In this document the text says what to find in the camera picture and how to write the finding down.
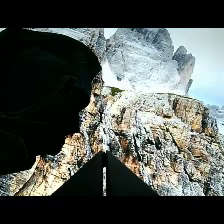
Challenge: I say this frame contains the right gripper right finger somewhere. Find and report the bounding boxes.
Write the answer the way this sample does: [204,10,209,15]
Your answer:
[106,151,160,197]

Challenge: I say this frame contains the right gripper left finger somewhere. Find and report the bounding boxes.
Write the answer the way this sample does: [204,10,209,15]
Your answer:
[51,151,107,197]

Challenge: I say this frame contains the black jeans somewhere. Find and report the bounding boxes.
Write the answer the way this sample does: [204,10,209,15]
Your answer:
[0,28,103,177]

